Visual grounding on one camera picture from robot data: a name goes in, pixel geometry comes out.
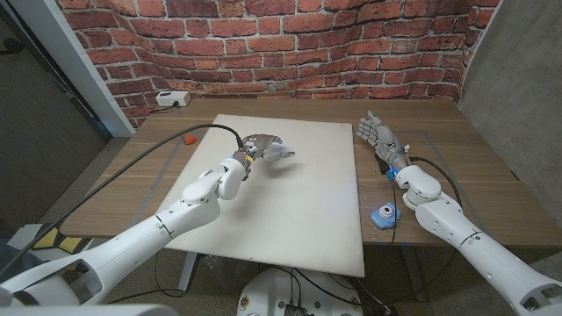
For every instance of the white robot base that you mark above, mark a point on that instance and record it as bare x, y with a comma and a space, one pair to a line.
272, 294

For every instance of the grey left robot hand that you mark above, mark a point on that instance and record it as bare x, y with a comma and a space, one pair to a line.
263, 147

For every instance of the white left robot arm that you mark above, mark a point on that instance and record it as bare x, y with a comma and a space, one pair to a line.
140, 241

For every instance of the small orange object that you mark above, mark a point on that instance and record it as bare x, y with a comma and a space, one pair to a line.
189, 139

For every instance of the blue toy camera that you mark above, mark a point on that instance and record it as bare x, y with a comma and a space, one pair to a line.
385, 216

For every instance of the white power strip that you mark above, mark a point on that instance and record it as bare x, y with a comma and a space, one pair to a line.
172, 98

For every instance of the red brick print backdrop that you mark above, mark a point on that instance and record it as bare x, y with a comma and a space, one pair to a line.
281, 48

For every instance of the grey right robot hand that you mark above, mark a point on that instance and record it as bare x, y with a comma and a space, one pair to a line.
383, 138

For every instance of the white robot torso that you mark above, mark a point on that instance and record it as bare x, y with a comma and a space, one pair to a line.
88, 310

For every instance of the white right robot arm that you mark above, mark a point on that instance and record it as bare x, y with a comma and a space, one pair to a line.
474, 246

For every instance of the person's leg in jeans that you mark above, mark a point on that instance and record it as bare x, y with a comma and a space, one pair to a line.
13, 252

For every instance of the dark table leg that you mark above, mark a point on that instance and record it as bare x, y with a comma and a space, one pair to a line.
415, 274

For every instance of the yellow and black foot pedal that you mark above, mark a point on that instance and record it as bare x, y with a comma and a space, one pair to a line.
55, 240

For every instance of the white table leg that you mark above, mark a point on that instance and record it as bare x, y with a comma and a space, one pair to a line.
189, 272

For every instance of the white memory foam sheet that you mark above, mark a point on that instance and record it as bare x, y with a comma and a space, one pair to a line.
298, 206

